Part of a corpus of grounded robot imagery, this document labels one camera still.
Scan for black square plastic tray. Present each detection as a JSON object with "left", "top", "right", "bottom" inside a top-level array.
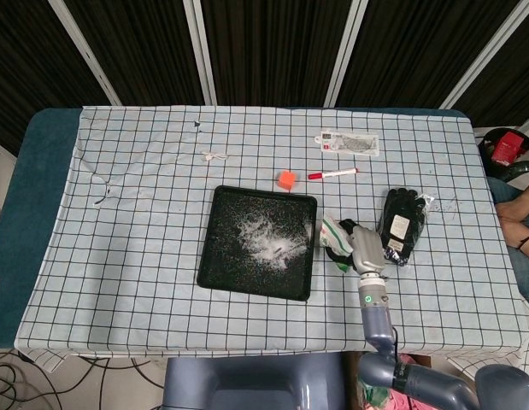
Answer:
[{"left": 196, "top": 184, "right": 319, "bottom": 303}]

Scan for red cardboard box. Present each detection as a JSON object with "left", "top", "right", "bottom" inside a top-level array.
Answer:
[{"left": 491, "top": 131, "right": 525, "bottom": 166}]

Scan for packaged black gloves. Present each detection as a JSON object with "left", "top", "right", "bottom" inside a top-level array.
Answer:
[{"left": 373, "top": 187, "right": 436, "bottom": 268}]

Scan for red white marker pen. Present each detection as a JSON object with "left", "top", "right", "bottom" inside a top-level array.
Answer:
[{"left": 307, "top": 167, "right": 360, "bottom": 180}]

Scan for flat clear plastic package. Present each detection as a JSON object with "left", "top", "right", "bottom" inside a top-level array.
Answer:
[{"left": 318, "top": 130, "right": 381, "bottom": 157}]

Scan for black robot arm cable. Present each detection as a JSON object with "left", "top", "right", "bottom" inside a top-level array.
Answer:
[{"left": 389, "top": 325, "right": 413, "bottom": 369}]

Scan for black corrugated hose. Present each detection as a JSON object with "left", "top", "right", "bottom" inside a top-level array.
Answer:
[{"left": 501, "top": 158, "right": 529, "bottom": 179}]

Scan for red black device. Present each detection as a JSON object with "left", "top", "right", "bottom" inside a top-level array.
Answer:
[{"left": 477, "top": 126, "right": 529, "bottom": 180}]

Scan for blue-grey robot torso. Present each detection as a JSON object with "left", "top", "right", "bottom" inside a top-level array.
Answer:
[{"left": 162, "top": 352, "right": 346, "bottom": 410}]

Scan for white black checkered tablecloth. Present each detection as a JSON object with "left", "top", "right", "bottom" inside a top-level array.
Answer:
[{"left": 14, "top": 104, "right": 529, "bottom": 372}]

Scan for black floor cable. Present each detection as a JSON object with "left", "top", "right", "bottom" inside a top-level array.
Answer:
[
  {"left": 0, "top": 349, "right": 64, "bottom": 410},
  {"left": 73, "top": 354, "right": 162, "bottom": 410}
]

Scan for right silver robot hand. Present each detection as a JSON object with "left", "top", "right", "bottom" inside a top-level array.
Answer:
[{"left": 325, "top": 218, "right": 385, "bottom": 275}]

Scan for white partition frame post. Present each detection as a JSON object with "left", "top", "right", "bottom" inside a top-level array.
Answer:
[
  {"left": 438, "top": 0, "right": 529, "bottom": 110},
  {"left": 48, "top": 0, "right": 122, "bottom": 107},
  {"left": 322, "top": 0, "right": 366, "bottom": 108},
  {"left": 181, "top": 0, "right": 218, "bottom": 106}
]

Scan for green and white plastic bag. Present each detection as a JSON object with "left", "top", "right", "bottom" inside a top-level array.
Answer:
[{"left": 319, "top": 213, "right": 355, "bottom": 273}]

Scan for orange cube block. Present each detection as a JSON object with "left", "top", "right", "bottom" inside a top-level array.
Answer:
[{"left": 277, "top": 169, "right": 298, "bottom": 191}]

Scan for white salt pile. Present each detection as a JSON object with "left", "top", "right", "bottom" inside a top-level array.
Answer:
[{"left": 234, "top": 213, "right": 313, "bottom": 270}]

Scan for person bare forearm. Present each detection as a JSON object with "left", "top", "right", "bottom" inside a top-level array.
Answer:
[{"left": 496, "top": 198, "right": 529, "bottom": 249}]

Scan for blue jeans leg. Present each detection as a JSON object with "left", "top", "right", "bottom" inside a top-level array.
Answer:
[
  {"left": 507, "top": 245, "right": 529, "bottom": 308},
  {"left": 485, "top": 177, "right": 521, "bottom": 204}
]

